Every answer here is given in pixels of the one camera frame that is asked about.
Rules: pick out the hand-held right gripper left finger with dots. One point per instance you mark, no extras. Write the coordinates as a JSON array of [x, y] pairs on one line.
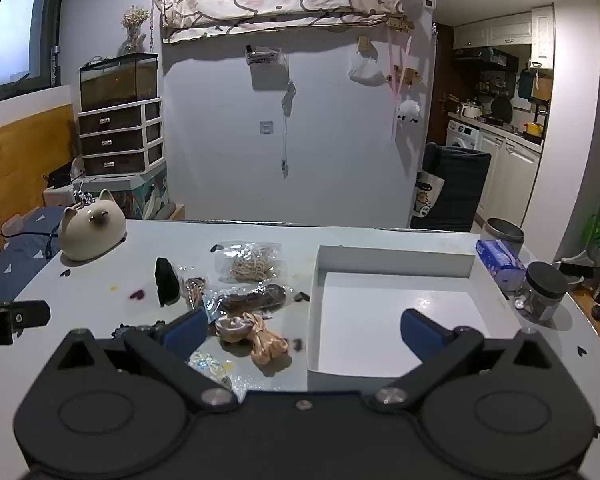
[[186, 334]]

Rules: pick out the wall socket plate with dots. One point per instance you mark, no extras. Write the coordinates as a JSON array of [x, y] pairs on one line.
[[265, 127]]

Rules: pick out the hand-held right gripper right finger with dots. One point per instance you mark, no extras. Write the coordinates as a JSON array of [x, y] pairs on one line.
[[420, 332]]

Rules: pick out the printed tote bag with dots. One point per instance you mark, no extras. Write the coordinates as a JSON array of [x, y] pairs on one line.
[[426, 195]]

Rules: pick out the blue bed sheet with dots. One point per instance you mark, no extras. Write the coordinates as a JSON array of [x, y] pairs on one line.
[[15, 260]]

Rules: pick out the window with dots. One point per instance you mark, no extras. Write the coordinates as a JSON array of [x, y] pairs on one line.
[[10, 35]]

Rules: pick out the white drawer unit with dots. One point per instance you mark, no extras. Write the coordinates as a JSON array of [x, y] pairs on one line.
[[112, 132]]

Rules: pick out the copper coloured packet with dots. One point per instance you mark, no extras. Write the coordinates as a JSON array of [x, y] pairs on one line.
[[260, 340]]

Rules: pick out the wall rack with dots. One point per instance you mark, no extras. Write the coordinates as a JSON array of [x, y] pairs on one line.
[[264, 55]]

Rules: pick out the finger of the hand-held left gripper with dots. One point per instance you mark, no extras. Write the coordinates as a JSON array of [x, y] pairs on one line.
[[30, 313]]

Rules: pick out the white upper kitchen cabinet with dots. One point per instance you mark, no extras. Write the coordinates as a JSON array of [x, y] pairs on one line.
[[500, 30]]

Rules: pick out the white kitchen cabinet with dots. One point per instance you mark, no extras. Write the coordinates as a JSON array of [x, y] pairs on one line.
[[507, 175], [500, 30]]

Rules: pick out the white lower kitchen cabinet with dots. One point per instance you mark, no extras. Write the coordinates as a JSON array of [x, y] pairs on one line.
[[507, 175]]

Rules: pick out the round metal tin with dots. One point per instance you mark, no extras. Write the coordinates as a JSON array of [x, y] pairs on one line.
[[502, 234]]

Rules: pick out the black scrunchie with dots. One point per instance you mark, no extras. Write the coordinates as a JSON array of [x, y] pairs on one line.
[[130, 331]]

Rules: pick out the pink ribbon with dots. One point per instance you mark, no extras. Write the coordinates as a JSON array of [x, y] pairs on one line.
[[397, 70]]

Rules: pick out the glass jar with black lid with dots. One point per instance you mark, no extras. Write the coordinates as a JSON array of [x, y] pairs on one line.
[[542, 292]]

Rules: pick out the small white box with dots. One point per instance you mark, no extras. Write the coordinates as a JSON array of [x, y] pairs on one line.
[[61, 195]]

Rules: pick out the washing machine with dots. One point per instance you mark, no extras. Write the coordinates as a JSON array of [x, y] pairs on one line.
[[462, 135]]

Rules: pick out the wooden wall panel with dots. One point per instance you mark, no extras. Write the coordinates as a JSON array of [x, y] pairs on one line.
[[25, 160]]

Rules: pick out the printed storage box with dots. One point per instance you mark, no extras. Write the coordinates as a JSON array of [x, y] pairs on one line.
[[140, 195]]

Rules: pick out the iridescent packet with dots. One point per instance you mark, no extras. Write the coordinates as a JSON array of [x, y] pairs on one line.
[[211, 366]]

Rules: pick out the yellow kitchen item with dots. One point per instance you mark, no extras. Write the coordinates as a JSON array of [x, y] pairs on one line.
[[533, 129]]

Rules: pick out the cooking pot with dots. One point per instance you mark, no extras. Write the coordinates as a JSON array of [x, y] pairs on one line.
[[471, 110]]

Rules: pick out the white cardboard box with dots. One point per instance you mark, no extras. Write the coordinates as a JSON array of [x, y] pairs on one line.
[[405, 300]]

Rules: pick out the glass fish tank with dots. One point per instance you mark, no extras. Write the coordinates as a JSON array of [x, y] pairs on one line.
[[117, 82]]

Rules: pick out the black cloth item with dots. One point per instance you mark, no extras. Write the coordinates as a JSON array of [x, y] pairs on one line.
[[167, 280]]

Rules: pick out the white hanging bag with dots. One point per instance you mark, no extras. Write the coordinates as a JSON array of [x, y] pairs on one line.
[[366, 72]]

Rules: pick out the cream cat figurine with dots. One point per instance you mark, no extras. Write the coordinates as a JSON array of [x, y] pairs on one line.
[[92, 227]]

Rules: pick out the black frying pan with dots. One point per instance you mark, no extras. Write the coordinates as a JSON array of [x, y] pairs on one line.
[[501, 109]]

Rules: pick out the white plush toy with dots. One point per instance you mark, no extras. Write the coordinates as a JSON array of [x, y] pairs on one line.
[[407, 111]]

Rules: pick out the blue tissue packet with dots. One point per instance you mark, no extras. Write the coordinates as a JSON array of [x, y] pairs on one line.
[[500, 260]]

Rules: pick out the dried flowers in vase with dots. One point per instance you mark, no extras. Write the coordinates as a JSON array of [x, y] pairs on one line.
[[134, 20]]

